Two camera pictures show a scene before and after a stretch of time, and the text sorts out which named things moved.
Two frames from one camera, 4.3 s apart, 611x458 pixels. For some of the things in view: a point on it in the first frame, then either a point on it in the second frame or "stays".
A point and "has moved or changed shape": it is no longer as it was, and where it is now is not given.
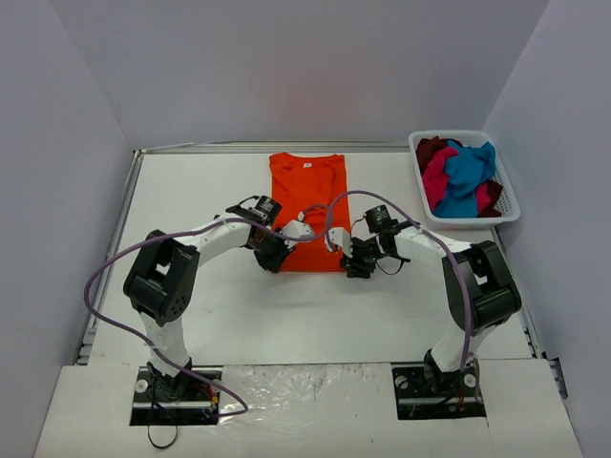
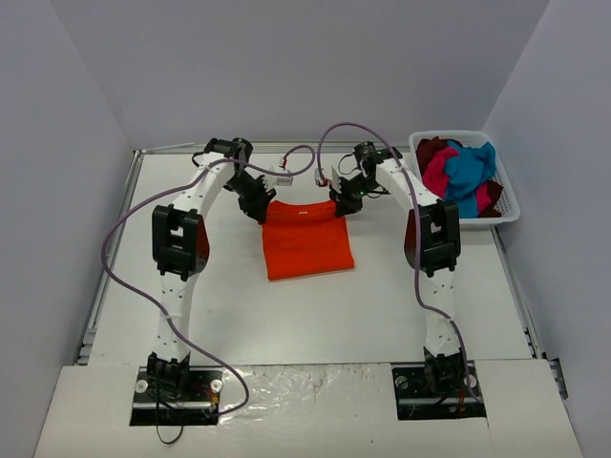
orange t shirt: (314, 187) has moved or changed shape
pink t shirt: (434, 182) stays
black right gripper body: (356, 258) to (347, 196)
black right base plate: (415, 400) stays
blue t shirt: (467, 171) stays
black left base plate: (181, 399) stays
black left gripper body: (273, 255) to (255, 199)
